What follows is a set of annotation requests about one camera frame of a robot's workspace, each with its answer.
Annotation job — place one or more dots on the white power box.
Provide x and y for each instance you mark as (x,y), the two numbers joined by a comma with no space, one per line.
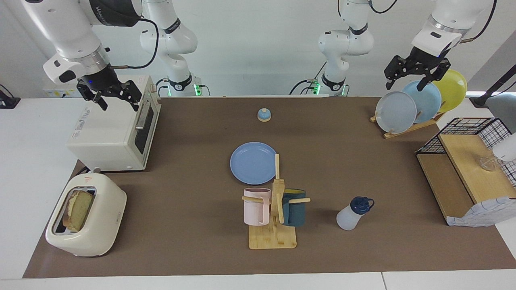
(56,92)

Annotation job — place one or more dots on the blue round plate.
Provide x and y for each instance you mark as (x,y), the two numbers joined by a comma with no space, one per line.
(252,163)

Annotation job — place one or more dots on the pink mug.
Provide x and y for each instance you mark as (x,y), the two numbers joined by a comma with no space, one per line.
(254,209)

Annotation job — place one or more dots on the blue call bell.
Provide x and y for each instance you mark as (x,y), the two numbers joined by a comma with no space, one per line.
(264,116)

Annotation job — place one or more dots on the white blue checked cloth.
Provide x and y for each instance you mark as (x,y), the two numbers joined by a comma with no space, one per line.
(483,213)

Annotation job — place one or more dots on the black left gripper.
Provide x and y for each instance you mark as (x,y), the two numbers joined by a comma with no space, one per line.
(425,60)

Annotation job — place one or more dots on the wooden plate rack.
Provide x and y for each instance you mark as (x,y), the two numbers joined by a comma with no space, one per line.
(407,129)

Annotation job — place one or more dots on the yellow plate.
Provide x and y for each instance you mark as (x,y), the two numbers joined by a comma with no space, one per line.
(453,90)

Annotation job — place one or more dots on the white toaster oven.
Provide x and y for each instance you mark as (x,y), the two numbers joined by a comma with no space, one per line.
(109,129)

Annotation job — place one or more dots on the clear glass cup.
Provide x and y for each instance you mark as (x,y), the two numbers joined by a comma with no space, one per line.
(487,164)

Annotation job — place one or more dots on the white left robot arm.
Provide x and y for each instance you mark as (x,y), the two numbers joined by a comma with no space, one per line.
(346,40)

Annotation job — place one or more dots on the light blue plate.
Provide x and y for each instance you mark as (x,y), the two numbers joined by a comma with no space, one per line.
(427,100)

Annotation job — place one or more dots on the cream two-slot toaster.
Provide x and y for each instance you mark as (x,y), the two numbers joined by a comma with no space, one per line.
(98,217)

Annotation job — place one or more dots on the pale grey-blue plate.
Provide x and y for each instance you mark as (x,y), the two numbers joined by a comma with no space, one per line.
(393,112)

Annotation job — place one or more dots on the wooden mug tree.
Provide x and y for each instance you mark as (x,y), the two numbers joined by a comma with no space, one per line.
(272,239)

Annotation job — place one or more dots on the white cylindrical object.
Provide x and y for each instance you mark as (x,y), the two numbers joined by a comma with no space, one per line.
(507,149)

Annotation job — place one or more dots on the dark teal mug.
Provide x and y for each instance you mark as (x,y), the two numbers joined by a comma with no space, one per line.
(296,211)

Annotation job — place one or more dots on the bread slice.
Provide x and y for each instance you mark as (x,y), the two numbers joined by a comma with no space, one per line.
(80,209)

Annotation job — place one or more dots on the black device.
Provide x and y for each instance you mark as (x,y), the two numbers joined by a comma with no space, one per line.
(6,100)

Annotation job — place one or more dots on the brown table mat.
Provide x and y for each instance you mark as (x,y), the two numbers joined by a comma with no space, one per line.
(181,201)

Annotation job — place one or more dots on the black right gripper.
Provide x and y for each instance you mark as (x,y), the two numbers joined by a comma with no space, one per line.
(100,80)

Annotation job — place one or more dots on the white bottle with blue cap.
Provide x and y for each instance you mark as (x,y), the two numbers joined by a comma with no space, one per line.
(347,217)

